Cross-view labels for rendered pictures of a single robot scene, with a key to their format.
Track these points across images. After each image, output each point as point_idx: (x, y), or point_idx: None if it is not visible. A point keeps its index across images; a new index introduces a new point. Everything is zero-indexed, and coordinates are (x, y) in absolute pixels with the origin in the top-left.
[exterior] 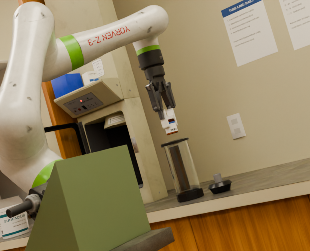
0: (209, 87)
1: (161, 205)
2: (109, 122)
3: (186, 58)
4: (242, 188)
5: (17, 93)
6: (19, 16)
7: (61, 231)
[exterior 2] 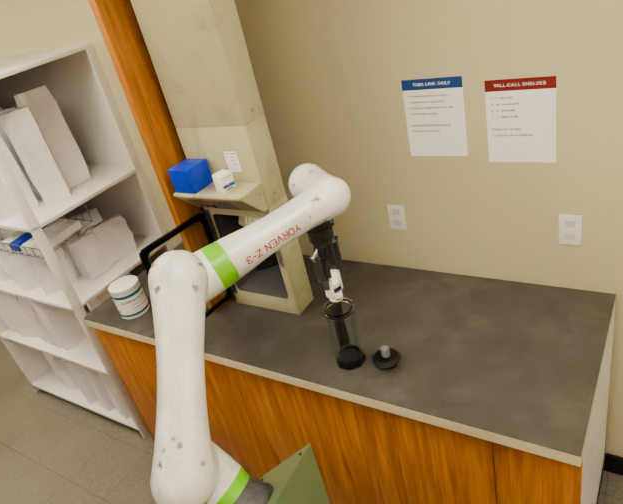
0: (369, 166)
1: (316, 358)
2: (246, 222)
3: (343, 123)
4: (413, 377)
5: (186, 463)
6: (161, 294)
7: None
